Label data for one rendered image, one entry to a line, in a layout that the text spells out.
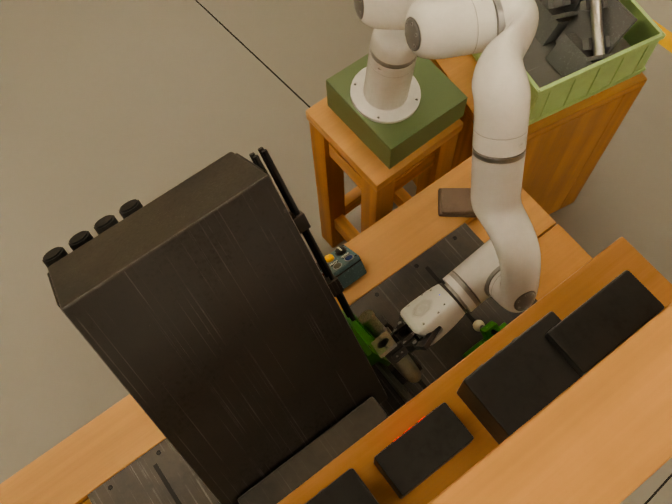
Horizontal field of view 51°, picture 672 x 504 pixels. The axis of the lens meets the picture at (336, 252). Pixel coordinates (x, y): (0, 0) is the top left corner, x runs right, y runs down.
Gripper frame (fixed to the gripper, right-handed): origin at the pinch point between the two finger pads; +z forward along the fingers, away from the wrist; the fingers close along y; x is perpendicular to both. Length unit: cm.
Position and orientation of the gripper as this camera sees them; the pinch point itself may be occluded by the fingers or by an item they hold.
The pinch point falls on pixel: (393, 348)
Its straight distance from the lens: 138.7
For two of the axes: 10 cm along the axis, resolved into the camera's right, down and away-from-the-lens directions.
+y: 2.6, 3.5, -9.0
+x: 5.9, 6.8, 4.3
